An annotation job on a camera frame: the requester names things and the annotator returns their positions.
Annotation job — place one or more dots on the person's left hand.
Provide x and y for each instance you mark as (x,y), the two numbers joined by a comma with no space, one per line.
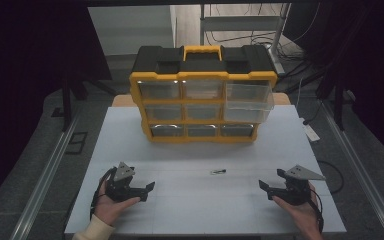
(111,208)

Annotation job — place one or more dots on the grey metal stand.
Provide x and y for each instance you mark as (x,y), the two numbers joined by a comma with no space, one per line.
(243,23)

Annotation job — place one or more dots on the black stand leg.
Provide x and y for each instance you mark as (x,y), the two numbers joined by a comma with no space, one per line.
(66,103)

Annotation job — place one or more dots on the white paper tag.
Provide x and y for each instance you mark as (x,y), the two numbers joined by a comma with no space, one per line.
(311,132)

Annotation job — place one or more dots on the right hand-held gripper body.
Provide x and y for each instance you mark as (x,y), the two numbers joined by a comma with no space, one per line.
(296,186)

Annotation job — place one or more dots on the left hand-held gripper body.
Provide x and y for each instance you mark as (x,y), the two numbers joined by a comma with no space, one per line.
(121,185)

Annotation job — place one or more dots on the silver metal floor rail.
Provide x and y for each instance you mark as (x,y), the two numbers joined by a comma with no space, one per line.
(46,176)
(360,173)

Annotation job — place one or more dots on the yellow black drawer organizer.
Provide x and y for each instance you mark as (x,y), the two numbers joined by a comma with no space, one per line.
(202,63)

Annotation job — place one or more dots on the wooden board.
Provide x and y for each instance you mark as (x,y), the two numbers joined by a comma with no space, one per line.
(123,100)

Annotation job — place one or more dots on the clear plastic organizer drawer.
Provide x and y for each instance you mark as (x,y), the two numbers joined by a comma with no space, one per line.
(248,101)

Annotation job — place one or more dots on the dark curtain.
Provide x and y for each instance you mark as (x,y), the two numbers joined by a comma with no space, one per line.
(30,83)
(370,66)

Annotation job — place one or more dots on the set of clear drawers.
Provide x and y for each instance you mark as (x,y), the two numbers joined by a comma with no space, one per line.
(201,111)

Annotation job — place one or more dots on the small metal screw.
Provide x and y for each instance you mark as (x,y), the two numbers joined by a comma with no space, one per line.
(218,171)

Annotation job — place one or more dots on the person's right hand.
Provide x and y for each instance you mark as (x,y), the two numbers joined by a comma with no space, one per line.
(298,213)

